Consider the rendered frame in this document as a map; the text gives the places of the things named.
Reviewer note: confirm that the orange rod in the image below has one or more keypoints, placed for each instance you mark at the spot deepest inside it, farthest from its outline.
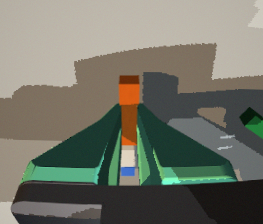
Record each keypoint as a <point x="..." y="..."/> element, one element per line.
<point x="129" y="99"/>

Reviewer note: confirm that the green rod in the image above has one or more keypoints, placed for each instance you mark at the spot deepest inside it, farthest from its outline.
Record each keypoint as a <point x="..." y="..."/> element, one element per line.
<point x="253" y="121"/>

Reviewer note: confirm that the small blue block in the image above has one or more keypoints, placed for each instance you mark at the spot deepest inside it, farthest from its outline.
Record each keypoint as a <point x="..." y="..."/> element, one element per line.
<point x="127" y="171"/>

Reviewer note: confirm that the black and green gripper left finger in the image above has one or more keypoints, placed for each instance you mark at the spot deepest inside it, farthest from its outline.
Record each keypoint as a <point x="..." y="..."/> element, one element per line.
<point x="84" y="157"/>

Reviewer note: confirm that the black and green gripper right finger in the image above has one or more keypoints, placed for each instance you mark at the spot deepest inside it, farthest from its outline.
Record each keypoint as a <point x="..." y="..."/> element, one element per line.
<point x="175" y="158"/>

